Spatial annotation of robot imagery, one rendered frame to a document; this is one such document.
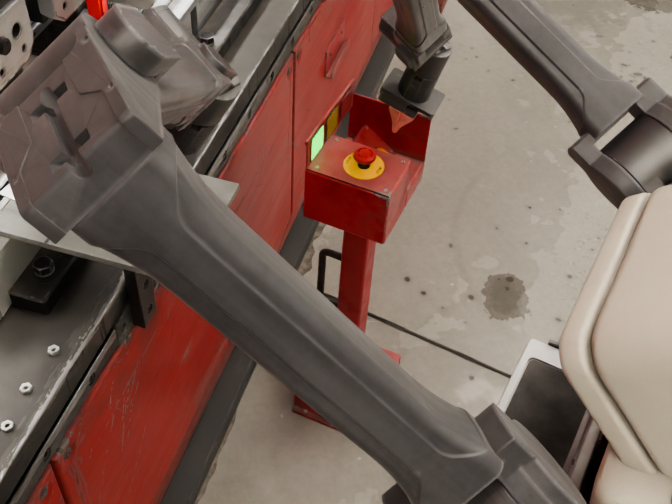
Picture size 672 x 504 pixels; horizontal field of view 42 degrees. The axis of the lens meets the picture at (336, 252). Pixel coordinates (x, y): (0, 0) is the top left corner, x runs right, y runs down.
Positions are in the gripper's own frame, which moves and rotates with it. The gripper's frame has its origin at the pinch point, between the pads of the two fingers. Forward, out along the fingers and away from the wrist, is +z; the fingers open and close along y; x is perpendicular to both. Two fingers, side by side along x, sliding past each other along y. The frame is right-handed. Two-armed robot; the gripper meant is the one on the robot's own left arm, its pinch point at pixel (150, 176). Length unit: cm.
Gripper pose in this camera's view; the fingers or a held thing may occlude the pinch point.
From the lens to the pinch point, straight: 109.7
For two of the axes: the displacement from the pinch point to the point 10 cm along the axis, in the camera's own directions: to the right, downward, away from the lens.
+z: -5.1, 4.7, 7.2
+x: 8.0, 5.6, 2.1
